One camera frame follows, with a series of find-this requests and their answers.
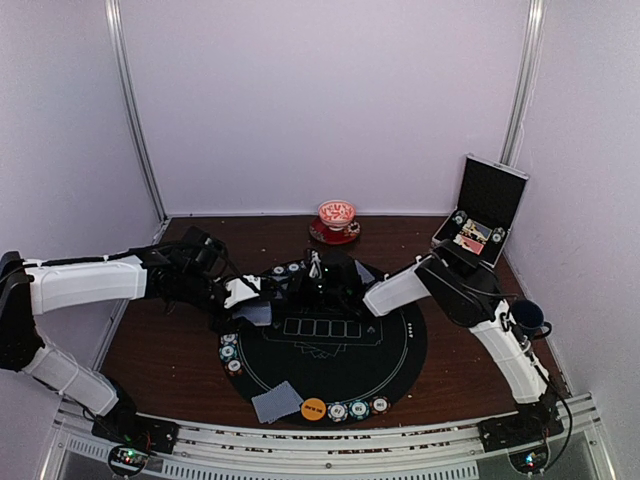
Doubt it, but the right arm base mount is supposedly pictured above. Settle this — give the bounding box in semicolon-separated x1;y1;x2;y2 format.
477;402;564;476

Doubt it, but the orange big blind button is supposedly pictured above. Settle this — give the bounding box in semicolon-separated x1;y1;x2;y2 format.
300;397;327;422

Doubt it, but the card dealt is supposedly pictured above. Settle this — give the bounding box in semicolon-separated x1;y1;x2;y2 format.
355;261;376;285
252;384;305;424

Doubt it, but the playing card deck in case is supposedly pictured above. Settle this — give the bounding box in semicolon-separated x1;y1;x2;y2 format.
462;219;492;243

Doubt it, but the aluminium frame post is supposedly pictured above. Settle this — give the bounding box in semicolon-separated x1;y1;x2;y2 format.
105;0;168;223
500;0;546;167

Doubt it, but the round black poker mat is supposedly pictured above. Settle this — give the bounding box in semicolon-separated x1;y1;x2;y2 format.
218;257;429;428

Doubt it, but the chip roll in case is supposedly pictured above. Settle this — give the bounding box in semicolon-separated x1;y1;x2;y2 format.
451;210;468;226
490;227;508;244

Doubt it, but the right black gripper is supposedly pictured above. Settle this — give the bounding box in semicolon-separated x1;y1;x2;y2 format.
274;268;345;310

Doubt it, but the left aluminium frame post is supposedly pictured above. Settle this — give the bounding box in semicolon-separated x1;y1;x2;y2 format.
105;0;168;223

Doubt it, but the red patterned bowl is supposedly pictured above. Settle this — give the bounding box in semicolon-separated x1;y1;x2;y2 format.
317;200;356;231

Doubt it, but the red playing card deck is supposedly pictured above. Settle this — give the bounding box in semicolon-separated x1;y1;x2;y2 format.
454;234;484;255

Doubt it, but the dark blue mug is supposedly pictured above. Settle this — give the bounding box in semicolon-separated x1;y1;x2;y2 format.
510;299;552;341

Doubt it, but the right aluminium frame post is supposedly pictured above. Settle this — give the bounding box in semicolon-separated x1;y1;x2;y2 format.
500;0;546;167

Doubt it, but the aluminium poker case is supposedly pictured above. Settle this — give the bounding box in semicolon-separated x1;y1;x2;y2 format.
432;155;529;267

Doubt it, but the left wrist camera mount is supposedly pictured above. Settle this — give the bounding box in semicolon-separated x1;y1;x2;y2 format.
224;275;261;309

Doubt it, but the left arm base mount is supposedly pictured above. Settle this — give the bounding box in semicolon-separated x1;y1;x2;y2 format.
83;392;179;479

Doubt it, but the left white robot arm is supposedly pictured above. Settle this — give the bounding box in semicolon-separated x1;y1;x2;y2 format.
1;227;269;444

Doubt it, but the red floral saucer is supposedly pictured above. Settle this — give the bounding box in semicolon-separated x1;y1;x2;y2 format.
309;216;361;245

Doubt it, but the chip roll in case left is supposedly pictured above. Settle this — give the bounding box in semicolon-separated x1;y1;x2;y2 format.
451;210;468;226

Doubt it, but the grey card deck box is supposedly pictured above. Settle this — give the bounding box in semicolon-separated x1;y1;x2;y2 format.
232;302;273;327

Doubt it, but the blue white chip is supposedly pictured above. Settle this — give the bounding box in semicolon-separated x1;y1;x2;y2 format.
220;333;239;345
326;402;349;423

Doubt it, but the chip roll in case right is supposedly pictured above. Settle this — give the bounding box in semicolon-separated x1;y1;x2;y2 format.
490;227;508;244

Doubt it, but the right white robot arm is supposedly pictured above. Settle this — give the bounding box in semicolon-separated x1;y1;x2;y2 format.
272;241;561;442

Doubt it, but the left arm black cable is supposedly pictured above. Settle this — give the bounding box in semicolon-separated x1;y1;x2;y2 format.
0;239;251;311

